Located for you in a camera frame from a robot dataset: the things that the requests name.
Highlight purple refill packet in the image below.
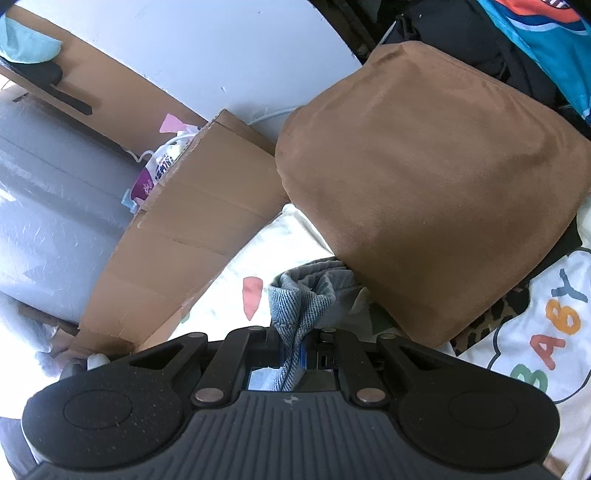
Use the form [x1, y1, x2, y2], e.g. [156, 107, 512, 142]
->
[129, 138, 195, 206]

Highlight light blue denim pants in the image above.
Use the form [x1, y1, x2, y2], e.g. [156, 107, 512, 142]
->
[268, 258, 370, 393]

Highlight black flat object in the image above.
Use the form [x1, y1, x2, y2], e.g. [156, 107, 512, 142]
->
[0, 60, 93, 116]

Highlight white cable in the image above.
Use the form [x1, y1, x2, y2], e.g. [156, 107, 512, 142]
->
[247, 105, 301, 126]

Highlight pink paper tag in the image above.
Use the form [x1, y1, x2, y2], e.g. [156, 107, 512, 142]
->
[159, 113, 191, 136]

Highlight leopard print cloth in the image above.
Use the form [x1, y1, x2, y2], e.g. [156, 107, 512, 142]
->
[450, 284, 532, 356]

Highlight brown cardboard box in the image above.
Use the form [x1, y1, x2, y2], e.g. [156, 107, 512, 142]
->
[0, 4, 293, 358]

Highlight white cloth with colourful letters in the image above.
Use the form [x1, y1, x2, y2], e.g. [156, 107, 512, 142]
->
[462, 247, 591, 480]

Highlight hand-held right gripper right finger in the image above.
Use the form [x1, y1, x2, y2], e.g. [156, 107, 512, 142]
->
[298, 326, 445, 408]

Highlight teal and orange cloth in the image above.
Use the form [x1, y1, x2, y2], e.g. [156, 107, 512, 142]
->
[478, 0, 591, 126]

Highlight light teal cloth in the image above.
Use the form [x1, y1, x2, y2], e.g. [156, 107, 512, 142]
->
[0, 18, 64, 64]

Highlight cream bear print bed sheet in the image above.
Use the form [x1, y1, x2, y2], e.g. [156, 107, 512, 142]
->
[166, 203, 402, 357]

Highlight grey plastic wrapped panel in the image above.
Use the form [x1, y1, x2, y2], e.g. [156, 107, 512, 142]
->
[0, 99, 145, 324]

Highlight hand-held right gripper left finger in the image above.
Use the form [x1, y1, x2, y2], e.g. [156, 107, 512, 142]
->
[127, 325, 283, 410]

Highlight brown suede cushion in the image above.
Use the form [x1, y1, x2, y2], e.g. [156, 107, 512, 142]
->
[274, 41, 591, 350]

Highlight black garment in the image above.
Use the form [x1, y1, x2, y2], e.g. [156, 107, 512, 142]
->
[314, 0, 578, 112]

